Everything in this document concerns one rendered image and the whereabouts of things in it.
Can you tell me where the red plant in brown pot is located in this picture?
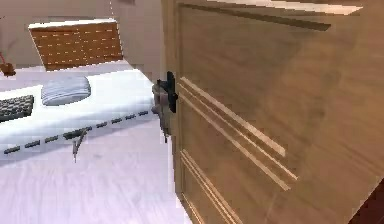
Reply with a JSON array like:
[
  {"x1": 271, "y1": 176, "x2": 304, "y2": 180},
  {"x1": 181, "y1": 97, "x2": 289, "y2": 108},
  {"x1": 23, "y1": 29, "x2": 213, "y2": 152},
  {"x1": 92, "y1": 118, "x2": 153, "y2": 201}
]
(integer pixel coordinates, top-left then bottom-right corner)
[{"x1": 0, "y1": 49, "x2": 17, "y2": 78}]

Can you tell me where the wooden room door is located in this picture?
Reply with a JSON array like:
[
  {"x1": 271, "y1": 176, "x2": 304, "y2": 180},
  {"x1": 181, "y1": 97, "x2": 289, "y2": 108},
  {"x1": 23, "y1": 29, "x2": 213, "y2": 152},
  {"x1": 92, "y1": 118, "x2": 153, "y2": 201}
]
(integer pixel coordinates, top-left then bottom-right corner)
[{"x1": 161, "y1": 0, "x2": 384, "y2": 224}]

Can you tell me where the white bed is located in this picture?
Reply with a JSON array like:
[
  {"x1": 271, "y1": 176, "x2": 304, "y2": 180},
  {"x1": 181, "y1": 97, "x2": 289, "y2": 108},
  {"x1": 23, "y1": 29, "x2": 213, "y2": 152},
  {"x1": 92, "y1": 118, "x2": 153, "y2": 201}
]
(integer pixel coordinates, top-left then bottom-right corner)
[{"x1": 0, "y1": 59, "x2": 159, "y2": 162}]

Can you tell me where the grey striped pillow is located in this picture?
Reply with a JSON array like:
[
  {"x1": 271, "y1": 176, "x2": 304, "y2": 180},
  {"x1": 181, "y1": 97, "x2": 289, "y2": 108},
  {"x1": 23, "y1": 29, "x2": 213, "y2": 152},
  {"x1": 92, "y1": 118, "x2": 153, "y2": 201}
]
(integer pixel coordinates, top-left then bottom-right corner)
[{"x1": 41, "y1": 76, "x2": 92, "y2": 107}]

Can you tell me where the brown chest of drawers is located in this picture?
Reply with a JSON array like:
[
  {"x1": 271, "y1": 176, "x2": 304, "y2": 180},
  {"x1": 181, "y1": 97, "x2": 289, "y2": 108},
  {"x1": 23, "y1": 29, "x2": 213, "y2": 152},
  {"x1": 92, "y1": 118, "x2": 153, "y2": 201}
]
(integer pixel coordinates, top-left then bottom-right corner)
[{"x1": 27, "y1": 18, "x2": 124, "y2": 72}]

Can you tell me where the dark grey checked pillow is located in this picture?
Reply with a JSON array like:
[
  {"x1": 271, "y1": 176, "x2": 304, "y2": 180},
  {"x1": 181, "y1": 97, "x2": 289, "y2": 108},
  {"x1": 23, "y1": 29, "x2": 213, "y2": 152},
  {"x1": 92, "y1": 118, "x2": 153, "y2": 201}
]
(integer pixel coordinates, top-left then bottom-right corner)
[{"x1": 0, "y1": 94, "x2": 35, "y2": 123}]

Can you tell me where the black door handle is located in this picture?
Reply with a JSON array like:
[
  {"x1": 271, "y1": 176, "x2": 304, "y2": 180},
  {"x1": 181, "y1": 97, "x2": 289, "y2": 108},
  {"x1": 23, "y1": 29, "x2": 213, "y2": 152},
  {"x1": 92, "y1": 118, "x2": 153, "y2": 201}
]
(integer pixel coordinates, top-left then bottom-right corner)
[{"x1": 156, "y1": 70, "x2": 179, "y2": 114}]

